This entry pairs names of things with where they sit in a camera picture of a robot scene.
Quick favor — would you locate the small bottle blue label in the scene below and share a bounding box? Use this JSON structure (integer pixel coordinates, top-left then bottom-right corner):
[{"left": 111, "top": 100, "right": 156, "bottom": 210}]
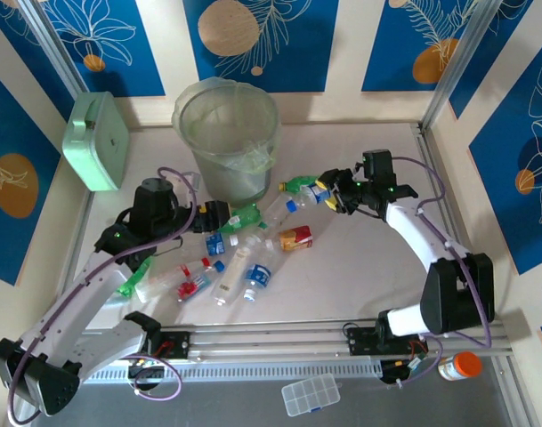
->
[{"left": 286, "top": 180, "right": 339, "bottom": 213}]

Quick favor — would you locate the crushed bottle blue label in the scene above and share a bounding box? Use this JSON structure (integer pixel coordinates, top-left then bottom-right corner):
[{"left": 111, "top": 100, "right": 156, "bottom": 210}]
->
[{"left": 204, "top": 232, "right": 226, "bottom": 258}]

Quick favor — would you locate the green bottle white label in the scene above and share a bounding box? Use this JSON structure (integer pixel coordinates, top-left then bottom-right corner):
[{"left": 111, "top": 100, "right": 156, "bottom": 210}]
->
[{"left": 216, "top": 203, "right": 266, "bottom": 235}]

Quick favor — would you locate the green bottle yellow label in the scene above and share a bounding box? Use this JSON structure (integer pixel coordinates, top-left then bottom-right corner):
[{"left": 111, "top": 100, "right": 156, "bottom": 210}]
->
[{"left": 278, "top": 175, "right": 320, "bottom": 196}]

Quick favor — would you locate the tall clear bottle beige label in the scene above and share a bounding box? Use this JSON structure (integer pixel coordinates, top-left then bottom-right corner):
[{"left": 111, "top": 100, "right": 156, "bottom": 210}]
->
[{"left": 209, "top": 246, "right": 250, "bottom": 309}]

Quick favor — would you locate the red yellow carton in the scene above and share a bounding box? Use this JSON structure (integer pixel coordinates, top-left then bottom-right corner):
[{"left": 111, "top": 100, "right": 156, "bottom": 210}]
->
[{"left": 278, "top": 225, "right": 315, "bottom": 253}]

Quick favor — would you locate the wide clear plastic bottle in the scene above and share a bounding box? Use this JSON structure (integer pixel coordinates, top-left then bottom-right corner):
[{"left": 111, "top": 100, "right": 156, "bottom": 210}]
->
[{"left": 262, "top": 195, "right": 294, "bottom": 227}]

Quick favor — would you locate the blue label bottle white cap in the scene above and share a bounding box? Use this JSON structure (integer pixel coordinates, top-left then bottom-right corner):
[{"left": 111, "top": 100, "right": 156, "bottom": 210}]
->
[{"left": 243, "top": 262, "right": 273, "bottom": 303}]

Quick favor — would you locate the clear bottle red label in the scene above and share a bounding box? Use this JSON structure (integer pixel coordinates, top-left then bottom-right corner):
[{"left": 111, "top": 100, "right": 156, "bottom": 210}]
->
[{"left": 175, "top": 261, "right": 227, "bottom": 304}]

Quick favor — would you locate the clear bottle red cap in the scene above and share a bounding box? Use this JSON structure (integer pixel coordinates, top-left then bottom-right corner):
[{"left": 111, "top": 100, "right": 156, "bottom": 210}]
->
[{"left": 134, "top": 256, "right": 214, "bottom": 304}]

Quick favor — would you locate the crushed green plastic bottle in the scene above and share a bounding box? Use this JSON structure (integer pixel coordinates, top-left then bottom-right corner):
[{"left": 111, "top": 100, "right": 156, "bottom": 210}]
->
[{"left": 117, "top": 260, "right": 152, "bottom": 298}]

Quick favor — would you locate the clear grey plastic bin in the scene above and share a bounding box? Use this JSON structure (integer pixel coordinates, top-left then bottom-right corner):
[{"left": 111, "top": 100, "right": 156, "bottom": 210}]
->
[{"left": 170, "top": 75, "right": 281, "bottom": 209}]

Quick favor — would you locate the pale green bin liner bag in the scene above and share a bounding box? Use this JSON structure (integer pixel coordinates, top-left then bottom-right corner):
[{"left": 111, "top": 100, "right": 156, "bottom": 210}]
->
[{"left": 170, "top": 75, "right": 281, "bottom": 175}]

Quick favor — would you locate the mint green plastic case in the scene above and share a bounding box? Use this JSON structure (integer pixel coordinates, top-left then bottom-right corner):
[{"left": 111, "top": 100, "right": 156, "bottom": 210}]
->
[{"left": 61, "top": 91, "right": 132, "bottom": 193}]

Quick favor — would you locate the clear compartment organizer box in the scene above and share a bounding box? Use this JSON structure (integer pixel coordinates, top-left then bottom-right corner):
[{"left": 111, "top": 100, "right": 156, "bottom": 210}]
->
[{"left": 281, "top": 372, "right": 342, "bottom": 418}]

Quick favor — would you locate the jar with orange lid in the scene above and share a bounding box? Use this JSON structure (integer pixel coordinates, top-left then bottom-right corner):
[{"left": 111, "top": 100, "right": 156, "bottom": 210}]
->
[{"left": 437, "top": 350, "right": 484, "bottom": 383}]

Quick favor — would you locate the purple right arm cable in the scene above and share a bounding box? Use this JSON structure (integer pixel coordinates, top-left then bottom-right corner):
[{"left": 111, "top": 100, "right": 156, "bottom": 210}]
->
[{"left": 388, "top": 155, "right": 494, "bottom": 391}]

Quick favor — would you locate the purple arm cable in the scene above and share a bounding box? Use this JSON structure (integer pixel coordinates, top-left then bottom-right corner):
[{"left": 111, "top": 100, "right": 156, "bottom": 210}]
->
[
  {"left": 388, "top": 155, "right": 494, "bottom": 391},
  {"left": 6, "top": 166, "right": 198, "bottom": 423}
]

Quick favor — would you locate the aluminium side rail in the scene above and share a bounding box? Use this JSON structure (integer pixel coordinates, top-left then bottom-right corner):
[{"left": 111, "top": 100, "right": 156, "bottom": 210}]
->
[
  {"left": 50, "top": 190, "right": 96, "bottom": 330},
  {"left": 412, "top": 123, "right": 489, "bottom": 321}
]

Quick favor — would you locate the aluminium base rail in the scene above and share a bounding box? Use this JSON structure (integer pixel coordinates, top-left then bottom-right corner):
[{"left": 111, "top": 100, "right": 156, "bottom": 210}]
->
[{"left": 28, "top": 313, "right": 514, "bottom": 362}]

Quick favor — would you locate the grey slotted cable duct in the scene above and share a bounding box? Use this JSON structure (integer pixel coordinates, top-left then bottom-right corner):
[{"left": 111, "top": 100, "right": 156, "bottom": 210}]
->
[{"left": 81, "top": 359, "right": 384, "bottom": 384}]

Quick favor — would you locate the small circuit board with wires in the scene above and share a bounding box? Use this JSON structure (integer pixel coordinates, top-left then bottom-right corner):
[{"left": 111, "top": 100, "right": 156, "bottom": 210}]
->
[
  {"left": 379, "top": 355, "right": 427, "bottom": 389},
  {"left": 127, "top": 358, "right": 166, "bottom": 380}
]

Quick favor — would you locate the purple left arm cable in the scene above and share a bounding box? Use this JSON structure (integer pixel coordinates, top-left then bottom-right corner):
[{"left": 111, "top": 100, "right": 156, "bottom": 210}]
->
[{"left": 6, "top": 166, "right": 198, "bottom": 423}]

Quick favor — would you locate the aluminium frame post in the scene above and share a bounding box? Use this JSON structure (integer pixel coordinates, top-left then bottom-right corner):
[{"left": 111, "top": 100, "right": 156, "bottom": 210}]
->
[
  {"left": 420, "top": 0, "right": 506, "bottom": 130},
  {"left": 16, "top": 0, "right": 90, "bottom": 97}
]

